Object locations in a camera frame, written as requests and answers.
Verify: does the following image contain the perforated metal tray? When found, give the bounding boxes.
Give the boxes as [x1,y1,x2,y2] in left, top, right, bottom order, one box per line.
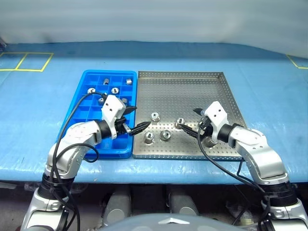
[132,70,248,161]

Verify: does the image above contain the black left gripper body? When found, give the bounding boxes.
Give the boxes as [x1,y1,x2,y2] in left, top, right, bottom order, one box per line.
[115,115,132,136]

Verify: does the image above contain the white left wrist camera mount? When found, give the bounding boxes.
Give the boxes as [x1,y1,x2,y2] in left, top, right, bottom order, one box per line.
[101,94,127,140]

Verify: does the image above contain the grey rounded robot leg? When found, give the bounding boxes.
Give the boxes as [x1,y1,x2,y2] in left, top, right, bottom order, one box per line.
[103,190,132,226]
[168,191,199,216]

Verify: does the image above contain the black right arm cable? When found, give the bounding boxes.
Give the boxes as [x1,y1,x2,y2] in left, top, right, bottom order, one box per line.
[196,120,275,231]

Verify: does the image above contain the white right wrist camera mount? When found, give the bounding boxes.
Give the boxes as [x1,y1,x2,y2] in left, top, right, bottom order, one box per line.
[203,101,229,143]

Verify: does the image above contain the metal nut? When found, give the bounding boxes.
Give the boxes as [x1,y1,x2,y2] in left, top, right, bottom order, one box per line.
[143,131,154,144]

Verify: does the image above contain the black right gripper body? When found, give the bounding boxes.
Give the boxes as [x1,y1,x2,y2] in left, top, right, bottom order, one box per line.
[198,115,214,138]

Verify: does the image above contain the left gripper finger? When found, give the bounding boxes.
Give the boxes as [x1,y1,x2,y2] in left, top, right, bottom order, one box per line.
[123,105,138,116]
[128,121,152,136]

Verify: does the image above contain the grey robot torso dome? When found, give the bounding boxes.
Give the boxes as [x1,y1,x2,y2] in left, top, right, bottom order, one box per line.
[100,213,243,231]

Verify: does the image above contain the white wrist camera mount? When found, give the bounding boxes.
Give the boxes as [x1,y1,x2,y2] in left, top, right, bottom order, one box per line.
[203,101,229,143]
[101,94,127,140]

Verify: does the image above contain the blue compartment tray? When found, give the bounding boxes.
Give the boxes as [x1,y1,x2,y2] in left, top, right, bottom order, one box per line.
[55,69,138,160]

